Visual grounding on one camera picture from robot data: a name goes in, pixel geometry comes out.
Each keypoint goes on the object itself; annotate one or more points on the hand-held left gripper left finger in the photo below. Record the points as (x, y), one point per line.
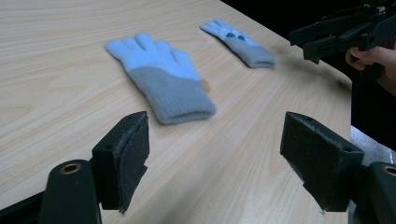
(124, 161)

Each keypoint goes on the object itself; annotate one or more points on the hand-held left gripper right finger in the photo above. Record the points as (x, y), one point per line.
(317, 161)

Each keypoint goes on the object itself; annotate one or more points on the small blue and grey glove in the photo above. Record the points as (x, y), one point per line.
(246, 49)

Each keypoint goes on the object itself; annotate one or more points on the large blue and grey glove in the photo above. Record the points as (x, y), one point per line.
(165, 81)

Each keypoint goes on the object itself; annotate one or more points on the silver metal table frame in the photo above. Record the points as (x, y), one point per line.
(370, 149)

